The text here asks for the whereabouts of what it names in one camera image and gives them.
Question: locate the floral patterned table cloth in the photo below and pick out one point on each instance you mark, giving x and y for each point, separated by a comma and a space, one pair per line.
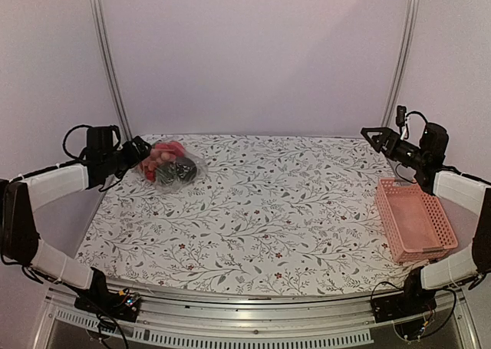
270, 216

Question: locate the dark purple fake eggplant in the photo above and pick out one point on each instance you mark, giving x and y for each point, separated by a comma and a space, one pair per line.
180, 171

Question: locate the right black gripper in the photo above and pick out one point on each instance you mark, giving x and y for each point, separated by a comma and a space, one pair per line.
378, 146

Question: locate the fake lychee bunch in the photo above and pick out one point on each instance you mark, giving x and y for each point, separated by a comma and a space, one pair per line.
162, 153

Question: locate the pink perforated plastic basket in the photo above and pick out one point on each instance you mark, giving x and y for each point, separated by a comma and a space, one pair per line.
415, 224

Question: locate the aluminium frame post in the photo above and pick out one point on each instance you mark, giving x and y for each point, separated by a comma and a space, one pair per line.
402, 59
109, 68

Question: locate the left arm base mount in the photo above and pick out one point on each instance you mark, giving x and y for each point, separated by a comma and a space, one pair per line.
123, 305

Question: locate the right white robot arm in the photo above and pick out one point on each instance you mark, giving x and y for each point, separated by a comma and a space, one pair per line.
471, 264

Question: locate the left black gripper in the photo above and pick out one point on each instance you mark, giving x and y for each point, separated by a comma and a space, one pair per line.
134, 156

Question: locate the clear zip top bag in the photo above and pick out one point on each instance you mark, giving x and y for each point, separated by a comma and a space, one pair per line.
202, 170

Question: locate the right aluminium frame post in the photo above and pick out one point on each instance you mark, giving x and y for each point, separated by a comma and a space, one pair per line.
402, 59

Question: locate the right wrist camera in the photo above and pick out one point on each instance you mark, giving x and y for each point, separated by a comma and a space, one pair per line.
401, 113

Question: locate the left aluminium frame post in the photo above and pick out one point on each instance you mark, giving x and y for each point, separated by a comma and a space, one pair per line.
109, 68

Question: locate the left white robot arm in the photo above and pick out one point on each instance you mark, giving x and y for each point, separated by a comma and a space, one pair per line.
105, 155

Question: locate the front aluminium rail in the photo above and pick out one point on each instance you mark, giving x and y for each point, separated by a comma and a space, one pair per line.
178, 318

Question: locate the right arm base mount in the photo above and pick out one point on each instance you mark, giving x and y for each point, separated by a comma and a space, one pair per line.
401, 305

